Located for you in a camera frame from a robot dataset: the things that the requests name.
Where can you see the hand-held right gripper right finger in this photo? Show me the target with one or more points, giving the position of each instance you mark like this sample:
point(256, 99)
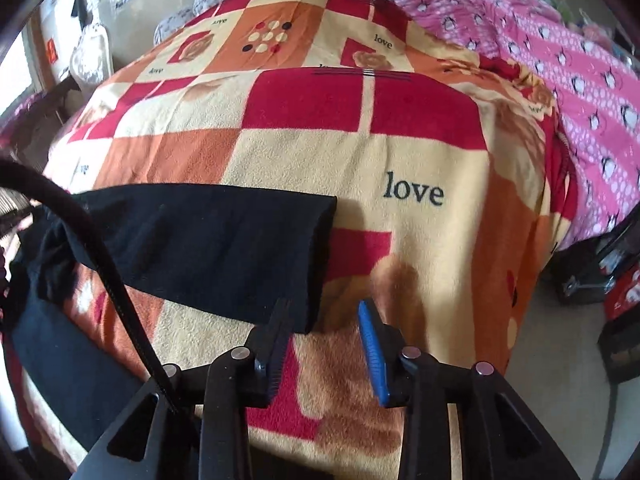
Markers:
point(372, 355)

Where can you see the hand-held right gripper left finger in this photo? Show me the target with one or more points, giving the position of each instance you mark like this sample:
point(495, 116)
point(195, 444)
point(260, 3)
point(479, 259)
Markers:
point(273, 360)

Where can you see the black pants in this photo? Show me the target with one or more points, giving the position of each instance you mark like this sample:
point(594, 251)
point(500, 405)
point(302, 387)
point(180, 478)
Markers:
point(200, 245)

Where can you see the red orange checkered blanket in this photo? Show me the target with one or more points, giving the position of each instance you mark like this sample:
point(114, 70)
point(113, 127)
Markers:
point(425, 135)

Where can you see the black bag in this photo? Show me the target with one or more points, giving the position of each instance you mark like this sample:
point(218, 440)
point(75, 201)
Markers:
point(582, 270)

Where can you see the dark chair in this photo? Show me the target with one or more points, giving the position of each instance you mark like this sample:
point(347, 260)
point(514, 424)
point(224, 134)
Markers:
point(620, 345)

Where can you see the red bag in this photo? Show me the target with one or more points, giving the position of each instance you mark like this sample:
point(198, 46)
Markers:
point(625, 295)

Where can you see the pink penguin print quilt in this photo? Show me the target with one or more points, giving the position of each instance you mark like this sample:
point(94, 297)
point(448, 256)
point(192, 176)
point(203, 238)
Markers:
point(575, 85)

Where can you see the white hanging bag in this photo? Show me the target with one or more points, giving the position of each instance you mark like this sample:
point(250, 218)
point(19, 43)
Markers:
point(90, 60)

